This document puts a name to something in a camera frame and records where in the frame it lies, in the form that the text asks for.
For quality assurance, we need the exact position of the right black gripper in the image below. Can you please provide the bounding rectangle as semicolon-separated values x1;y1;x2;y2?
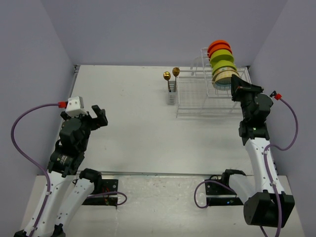
231;75;264;121

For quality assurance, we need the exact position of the blue yellow patterned bowl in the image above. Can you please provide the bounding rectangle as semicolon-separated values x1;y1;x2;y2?
213;80;231;91

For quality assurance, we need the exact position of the floral white bowl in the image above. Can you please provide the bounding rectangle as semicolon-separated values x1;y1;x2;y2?
213;67;239;81

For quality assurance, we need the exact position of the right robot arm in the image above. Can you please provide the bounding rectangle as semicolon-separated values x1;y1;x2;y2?
220;75;295;228

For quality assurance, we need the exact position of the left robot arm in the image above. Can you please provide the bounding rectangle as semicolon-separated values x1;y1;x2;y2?
14;102;108;237

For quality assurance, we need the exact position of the green bowl middle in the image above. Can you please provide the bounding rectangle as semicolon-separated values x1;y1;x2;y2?
210;53;234;67

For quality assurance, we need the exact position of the green bowl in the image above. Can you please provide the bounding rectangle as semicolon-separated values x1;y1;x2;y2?
212;60;237;75
210;49;232;58
210;53;234;67

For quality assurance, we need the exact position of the green bowl front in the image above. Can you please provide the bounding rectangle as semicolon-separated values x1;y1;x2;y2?
212;60;237;75

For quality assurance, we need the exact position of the green bowl back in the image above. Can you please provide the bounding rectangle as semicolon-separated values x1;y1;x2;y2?
210;49;232;58

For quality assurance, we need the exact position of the orange bowl front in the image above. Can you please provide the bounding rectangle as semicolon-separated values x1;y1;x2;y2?
207;44;232;56

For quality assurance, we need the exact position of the orange bowl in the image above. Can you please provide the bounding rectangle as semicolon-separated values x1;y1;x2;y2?
208;40;230;50
207;44;232;56

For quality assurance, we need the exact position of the orange bowl back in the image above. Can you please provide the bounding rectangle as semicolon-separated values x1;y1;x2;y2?
208;40;230;50

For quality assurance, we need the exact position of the gold spoon right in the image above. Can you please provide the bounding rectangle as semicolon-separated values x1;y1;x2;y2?
172;67;180;92

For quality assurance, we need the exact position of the gold spoon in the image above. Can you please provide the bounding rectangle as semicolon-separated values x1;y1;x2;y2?
172;67;180;92
163;71;171;92

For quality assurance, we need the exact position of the gold spoon left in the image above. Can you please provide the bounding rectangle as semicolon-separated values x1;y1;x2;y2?
163;71;171;92

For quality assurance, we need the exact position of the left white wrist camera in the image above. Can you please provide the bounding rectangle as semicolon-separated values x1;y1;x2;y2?
65;96;87;117

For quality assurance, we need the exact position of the white wire dish rack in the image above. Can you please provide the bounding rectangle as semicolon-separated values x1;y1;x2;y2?
176;47;241;117

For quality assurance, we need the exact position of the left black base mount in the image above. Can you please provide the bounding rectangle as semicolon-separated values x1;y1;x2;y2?
82;179;119;206

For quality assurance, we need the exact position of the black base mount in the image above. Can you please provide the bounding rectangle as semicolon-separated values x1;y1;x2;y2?
82;179;119;206
205;175;243;207

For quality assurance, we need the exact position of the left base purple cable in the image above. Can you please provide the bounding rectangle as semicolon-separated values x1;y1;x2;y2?
87;191;128;206

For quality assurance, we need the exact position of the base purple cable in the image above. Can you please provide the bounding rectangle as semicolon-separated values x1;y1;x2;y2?
194;179;240;209
87;191;128;206

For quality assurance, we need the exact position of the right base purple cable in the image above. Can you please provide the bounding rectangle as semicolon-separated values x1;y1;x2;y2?
194;179;240;209

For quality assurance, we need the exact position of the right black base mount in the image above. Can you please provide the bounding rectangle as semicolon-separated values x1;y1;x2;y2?
205;175;243;207

